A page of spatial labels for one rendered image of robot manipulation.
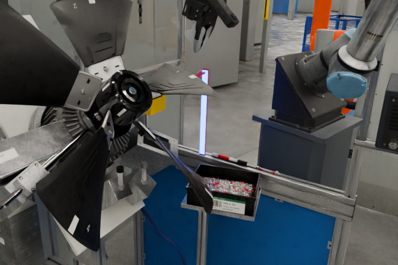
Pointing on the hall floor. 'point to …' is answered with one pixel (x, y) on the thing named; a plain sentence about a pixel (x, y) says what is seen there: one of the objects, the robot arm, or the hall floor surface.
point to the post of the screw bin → (202, 238)
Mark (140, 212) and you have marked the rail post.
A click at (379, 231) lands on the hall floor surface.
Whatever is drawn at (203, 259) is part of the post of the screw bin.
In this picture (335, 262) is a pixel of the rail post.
